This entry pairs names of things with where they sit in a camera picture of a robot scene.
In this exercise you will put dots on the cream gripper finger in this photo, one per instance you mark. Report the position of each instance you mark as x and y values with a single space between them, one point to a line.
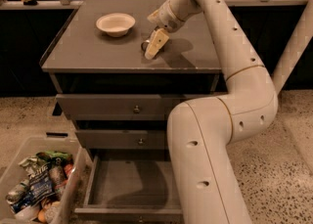
158 39
153 17

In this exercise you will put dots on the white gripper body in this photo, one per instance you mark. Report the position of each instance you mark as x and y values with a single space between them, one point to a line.
166 18

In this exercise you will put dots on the blue silver redbull can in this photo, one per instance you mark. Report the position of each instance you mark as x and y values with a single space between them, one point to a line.
145 43

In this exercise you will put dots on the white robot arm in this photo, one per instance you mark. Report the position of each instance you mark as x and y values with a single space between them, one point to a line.
199 130

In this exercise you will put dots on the grey drawer cabinet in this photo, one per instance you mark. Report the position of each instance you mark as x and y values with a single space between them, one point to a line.
86 60

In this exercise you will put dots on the grey top drawer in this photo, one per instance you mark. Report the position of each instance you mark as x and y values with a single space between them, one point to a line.
120 106

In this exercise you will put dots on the grey middle drawer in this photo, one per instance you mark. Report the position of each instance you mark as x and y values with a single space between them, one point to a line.
122 139

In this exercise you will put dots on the grey open bottom drawer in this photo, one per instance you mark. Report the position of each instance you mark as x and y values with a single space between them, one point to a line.
131 187

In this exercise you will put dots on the silver can in bin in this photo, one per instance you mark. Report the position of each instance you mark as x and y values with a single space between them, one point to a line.
16 194

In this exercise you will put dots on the white paper bowl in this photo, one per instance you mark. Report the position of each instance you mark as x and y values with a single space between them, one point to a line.
115 24

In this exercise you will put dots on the white diagonal pole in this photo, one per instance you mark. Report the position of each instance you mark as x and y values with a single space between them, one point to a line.
296 46

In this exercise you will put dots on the green snack bag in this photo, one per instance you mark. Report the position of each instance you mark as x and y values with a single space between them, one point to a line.
56 158

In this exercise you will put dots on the clear plastic storage bin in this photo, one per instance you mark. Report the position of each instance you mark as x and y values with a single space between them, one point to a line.
54 209

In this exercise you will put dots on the dark blue chip bag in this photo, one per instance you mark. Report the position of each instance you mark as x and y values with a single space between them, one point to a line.
40 187

